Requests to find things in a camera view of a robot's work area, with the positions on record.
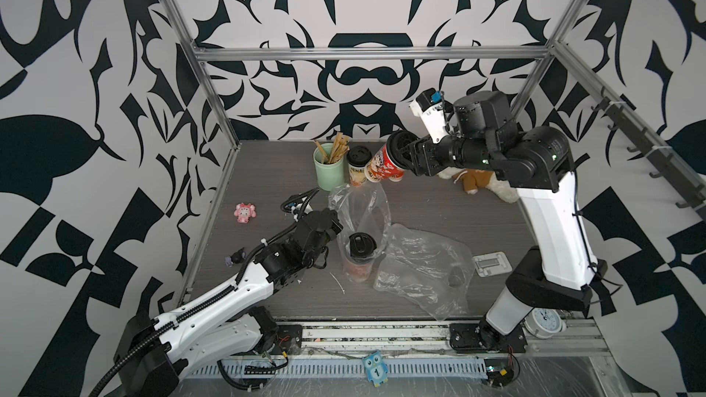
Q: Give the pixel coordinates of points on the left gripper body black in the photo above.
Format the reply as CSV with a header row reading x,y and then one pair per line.
x,y
333,229

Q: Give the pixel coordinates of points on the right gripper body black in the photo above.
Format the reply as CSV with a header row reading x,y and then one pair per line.
x,y
450,150

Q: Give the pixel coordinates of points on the red milk tea cup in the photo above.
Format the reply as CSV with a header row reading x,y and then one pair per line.
x,y
359,256
382,165

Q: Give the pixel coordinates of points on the clear plastic bag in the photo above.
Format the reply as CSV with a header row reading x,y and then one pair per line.
x,y
363,209
430,270

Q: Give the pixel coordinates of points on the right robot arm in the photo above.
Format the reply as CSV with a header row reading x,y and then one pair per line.
x,y
478,132

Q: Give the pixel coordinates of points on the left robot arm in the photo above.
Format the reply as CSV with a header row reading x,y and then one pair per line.
x,y
156,354

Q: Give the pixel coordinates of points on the cream milk tea cup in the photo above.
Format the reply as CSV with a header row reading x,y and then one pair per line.
x,y
357,159

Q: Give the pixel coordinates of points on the white teddy bear brown hoodie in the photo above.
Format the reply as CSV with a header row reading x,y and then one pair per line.
x,y
475,180

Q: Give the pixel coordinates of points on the green cup holder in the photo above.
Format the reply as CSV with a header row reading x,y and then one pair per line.
x,y
329,176

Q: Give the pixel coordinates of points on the pink pig toy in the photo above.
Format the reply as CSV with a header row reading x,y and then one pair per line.
x,y
245,212

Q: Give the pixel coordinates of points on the small purple black toy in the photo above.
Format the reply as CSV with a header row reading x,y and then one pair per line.
x,y
236,258

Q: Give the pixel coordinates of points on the blue owl number tag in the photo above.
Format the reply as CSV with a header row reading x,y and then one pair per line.
x,y
376,369

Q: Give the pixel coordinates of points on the white alarm clock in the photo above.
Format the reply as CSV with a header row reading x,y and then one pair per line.
x,y
544,323

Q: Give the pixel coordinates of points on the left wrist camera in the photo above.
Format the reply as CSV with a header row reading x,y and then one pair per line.
x,y
298,205

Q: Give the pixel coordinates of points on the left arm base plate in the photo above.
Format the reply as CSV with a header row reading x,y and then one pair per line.
x,y
287,338

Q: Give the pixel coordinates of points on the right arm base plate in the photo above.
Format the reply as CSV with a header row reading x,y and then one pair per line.
x,y
473,338

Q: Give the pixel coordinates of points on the aluminium front rail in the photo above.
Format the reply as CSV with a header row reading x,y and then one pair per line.
x,y
581,338

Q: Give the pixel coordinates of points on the wall hook rack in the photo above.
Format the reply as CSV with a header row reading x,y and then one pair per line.
x,y
645,142

